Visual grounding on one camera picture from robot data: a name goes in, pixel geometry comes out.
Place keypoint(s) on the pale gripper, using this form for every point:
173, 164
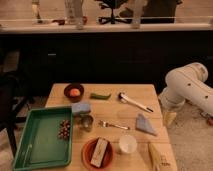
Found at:
168, 118

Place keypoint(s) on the yellow banana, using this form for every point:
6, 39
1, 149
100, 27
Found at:
155, 157

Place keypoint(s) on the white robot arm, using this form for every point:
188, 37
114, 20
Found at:
183, 84

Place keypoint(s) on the green plastic tray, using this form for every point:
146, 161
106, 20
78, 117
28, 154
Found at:
40, 146

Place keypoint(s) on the blue folded cloth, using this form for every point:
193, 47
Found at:
143, 124

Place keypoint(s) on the white paper cup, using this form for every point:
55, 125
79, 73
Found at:
127, 144

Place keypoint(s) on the silver fork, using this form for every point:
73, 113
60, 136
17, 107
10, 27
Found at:
106, 124

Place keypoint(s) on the beige wooden block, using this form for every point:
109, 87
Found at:
99, 152

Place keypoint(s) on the green pepper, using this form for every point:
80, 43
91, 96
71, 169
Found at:
99, 96

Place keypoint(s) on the small metal cup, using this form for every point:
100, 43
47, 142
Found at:
86, 123

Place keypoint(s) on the orange plate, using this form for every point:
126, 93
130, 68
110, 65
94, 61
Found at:
87, 152

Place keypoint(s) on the orange fruit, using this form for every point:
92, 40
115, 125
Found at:
74, 92

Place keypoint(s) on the dark red bowl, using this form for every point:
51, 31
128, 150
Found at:
69, 87

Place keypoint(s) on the red grape bunch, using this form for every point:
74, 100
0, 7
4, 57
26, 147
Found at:
64, 130

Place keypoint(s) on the black office chair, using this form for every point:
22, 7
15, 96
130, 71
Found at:
112, 5

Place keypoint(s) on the dark chair at left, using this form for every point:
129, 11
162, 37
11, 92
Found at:
10, 107

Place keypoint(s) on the white handled brush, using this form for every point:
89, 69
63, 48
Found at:
124, 97

